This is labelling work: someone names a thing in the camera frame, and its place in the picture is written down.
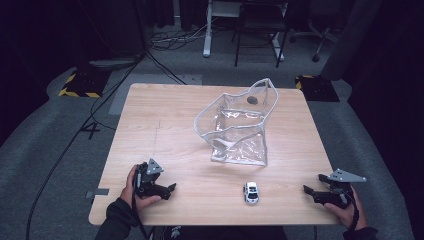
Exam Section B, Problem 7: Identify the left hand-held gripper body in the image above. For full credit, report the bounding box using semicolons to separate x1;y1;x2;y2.
133;158;173;201

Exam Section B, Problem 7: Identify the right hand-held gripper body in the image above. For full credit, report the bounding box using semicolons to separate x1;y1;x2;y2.
312;168;368;210

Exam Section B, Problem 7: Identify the person's left hand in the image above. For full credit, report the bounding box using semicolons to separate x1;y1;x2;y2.
119;164;163;215

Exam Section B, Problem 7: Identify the person's right hand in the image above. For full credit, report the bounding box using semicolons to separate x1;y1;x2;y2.
323;186;368;232

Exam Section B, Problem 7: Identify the grey tape strip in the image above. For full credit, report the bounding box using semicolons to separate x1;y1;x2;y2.
85;187;111;200

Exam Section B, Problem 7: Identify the white toy car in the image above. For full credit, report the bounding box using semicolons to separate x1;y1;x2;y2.
242;181;260;205

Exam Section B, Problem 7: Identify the person's dark clothing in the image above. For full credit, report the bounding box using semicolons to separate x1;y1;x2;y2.
151;225;288;240

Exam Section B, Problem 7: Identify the clear plastic bag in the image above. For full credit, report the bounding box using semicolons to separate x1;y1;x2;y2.
193;78;280;167

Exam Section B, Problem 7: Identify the yellow black striped base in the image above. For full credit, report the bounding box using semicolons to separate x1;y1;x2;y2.
58;67;112;99
294;74;341;102

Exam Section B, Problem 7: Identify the office chair wheeled base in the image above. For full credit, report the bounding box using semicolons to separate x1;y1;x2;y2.
289;18;339;63

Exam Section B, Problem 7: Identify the grey curtain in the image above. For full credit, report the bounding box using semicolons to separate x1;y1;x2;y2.
320;0;384;81

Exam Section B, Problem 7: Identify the dark stand with grey base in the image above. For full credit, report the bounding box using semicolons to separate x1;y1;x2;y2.
84;0;148;70

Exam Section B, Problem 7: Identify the black chair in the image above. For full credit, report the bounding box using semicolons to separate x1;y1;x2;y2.
231;0;290;69

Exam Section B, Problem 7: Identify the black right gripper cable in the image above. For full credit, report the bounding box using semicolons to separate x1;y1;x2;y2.
346;190;362;232

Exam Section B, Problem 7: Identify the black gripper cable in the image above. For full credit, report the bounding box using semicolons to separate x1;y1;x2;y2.
131;171;150;240
346;190;362;232

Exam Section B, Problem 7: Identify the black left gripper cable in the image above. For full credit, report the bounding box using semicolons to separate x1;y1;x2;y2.
131;171;150;240

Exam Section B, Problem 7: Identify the long black floor cable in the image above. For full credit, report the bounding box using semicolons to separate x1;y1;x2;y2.
25;49;149;240

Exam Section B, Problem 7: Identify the bundle of floor cables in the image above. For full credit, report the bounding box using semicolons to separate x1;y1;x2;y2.
149;18;216;52

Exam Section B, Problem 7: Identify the white desk frame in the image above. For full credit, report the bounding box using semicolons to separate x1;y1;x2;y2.
202;0;287;62

